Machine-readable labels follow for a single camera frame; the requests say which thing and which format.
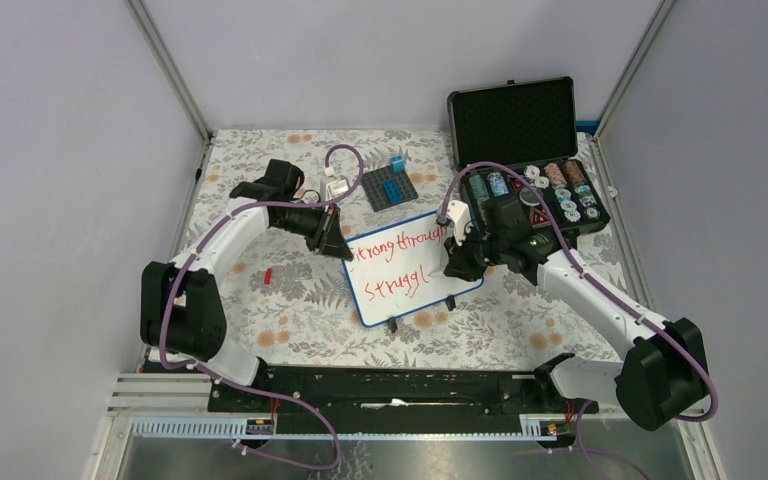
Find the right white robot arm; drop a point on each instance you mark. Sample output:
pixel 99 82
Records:
pixel 660 373

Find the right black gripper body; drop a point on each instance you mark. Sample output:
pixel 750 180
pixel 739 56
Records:
pixel 489 245

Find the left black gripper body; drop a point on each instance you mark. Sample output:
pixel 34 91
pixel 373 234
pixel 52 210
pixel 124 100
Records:
pixel 304 221

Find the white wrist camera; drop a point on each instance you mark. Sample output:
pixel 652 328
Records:
pixel 332 185
pixel 456 215

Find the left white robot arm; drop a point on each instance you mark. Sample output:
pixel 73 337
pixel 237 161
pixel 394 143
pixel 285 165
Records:
pixel 181 309

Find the blue framed whiteboard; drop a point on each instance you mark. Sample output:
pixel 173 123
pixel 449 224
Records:
pixel 389 276

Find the floral table mat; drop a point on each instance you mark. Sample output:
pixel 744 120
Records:
pixel 307 316

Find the black poker chip case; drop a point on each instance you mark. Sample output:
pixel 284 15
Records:
pixel 519 140

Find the grey lego baseplate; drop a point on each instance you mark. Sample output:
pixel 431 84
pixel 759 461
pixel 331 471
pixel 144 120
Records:
pixel 385 188

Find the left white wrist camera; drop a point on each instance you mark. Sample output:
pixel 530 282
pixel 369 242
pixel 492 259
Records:
pixel 332 185

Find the blue lego brick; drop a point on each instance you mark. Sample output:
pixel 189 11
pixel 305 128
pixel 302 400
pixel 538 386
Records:
pixel 397 164

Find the blue corner bracket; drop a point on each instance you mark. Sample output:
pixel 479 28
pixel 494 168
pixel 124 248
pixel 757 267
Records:
pixel 589 127

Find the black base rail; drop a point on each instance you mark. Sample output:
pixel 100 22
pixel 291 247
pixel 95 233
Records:
pixel 391 401

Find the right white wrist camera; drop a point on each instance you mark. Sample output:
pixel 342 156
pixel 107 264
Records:
pixel 456 215

